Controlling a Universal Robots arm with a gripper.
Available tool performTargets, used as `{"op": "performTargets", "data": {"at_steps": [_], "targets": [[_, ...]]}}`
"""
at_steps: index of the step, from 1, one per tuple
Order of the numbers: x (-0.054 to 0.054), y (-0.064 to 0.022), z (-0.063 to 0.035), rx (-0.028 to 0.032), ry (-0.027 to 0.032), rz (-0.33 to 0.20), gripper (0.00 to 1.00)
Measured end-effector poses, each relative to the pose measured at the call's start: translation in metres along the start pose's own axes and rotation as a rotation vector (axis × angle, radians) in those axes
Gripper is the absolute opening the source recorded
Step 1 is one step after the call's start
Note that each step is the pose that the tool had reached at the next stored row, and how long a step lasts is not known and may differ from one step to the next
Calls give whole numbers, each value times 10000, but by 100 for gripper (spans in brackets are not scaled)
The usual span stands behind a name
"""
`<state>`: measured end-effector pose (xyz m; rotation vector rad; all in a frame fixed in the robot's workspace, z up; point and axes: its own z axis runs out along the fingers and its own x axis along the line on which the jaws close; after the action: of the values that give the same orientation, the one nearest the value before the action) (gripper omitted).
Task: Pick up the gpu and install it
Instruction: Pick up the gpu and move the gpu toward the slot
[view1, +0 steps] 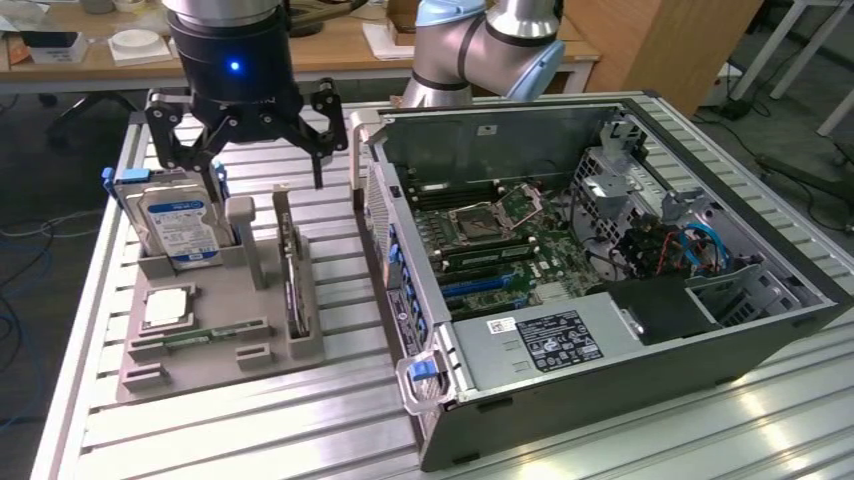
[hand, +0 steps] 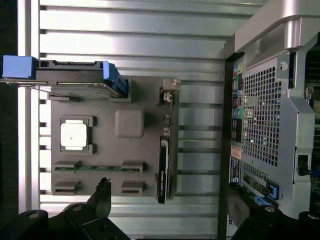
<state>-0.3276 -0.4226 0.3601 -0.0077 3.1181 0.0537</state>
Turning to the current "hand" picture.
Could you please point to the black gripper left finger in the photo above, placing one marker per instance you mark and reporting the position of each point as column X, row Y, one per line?
column 100, row 200

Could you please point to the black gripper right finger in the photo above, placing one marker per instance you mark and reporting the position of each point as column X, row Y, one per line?
column 262, row 220

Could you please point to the blue card retention clip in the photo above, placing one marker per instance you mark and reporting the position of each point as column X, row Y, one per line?
column 273, row 190
column 260, row 201

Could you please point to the green RAM stick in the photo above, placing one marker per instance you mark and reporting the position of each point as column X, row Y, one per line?
column 100, row 168

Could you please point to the grey plastic parts rack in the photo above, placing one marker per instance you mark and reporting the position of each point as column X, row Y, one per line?
column 110, row 150

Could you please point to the silver CPU chip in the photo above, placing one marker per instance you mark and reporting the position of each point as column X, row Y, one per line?
column 74, row 136

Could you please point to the black open PC case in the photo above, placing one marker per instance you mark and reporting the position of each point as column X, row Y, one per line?
column 265, row 112

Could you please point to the hard disk with blue caddy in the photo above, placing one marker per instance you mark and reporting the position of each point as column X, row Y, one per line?
column 70, row 75

